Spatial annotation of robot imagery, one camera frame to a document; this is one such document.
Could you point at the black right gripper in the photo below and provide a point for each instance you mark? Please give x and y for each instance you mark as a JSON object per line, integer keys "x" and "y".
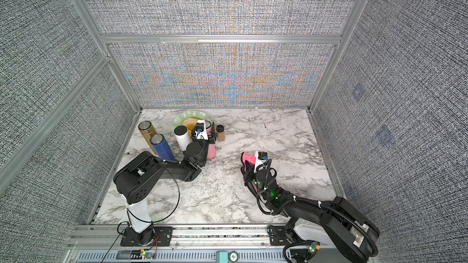
{"x": 248, "y": 174}

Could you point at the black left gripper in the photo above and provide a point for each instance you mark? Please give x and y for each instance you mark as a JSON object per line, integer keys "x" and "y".
{"x": 212, "y": 138}

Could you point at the pink cloth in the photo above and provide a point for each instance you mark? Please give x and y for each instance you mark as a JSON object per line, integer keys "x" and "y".
{"x": 248, "y": 160}

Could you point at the white thermos black lid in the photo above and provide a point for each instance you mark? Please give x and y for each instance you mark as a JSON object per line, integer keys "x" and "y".
{"x": 183, "y": 137}

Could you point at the pink thermos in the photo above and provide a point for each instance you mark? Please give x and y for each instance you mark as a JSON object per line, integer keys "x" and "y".
{"x": 211, "y": 133}

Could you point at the blue thermos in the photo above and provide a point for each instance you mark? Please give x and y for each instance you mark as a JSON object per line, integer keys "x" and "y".
{"x": 162, "y": 148}

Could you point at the gold gradient thermos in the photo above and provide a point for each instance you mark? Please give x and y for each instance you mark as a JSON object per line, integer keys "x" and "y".
{"x": 147, "y": 130}

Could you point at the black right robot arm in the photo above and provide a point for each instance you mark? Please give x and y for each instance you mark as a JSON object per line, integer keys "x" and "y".
{"x": 350, "y": 231}

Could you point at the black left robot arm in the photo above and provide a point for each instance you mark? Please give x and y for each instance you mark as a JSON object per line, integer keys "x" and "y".
{"x": 137, "y": 179}

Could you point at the orange bread bun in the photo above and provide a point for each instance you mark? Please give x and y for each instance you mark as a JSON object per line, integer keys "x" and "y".
{"x": 190, "y": 123}

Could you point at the small brown spice jar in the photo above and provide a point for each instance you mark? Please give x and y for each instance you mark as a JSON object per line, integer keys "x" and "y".
{"x": 220, "y": 132}

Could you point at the green scalloped plate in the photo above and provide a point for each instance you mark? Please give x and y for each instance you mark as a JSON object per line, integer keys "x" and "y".
{"x": 187, "y": 114}

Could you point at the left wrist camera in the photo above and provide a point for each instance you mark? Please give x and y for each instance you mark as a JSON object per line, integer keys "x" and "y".
{"x": 200, "y": 131}

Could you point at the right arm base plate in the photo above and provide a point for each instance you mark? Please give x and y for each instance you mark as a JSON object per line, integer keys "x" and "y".
{"x": 282, "y": 235}

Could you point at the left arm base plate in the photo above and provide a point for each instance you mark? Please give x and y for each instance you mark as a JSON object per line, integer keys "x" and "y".
{"x": 152, "y": 236}

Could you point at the aluminium front rail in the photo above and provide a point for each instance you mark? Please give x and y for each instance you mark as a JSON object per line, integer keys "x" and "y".
{"x": 196, "y": 243}

